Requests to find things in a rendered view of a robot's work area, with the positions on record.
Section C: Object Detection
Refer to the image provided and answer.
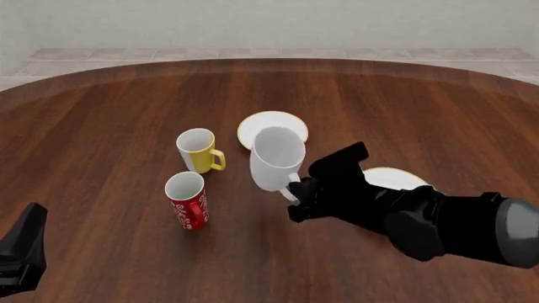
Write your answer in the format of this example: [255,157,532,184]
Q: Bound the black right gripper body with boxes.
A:
[307,141,371,222]

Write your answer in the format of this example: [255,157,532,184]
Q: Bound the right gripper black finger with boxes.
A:
[289,178,318,199]
[287,200,315,224]

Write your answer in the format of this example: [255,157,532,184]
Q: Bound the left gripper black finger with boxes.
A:
[0,202,49,265]

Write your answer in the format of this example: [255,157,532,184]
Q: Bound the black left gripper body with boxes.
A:
[0,253,46,295]

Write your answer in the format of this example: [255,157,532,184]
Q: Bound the plain white mug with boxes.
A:
[249,125,307,204]

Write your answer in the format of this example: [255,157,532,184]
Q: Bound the white plate with gold rim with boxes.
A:
[360,167,430,192]
[237,110,310,152]

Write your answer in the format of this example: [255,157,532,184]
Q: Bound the yellow and white mug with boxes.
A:
[175,127,227,175]

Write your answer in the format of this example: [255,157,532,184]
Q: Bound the red mug with white lettering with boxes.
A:
[164,171,211,232]

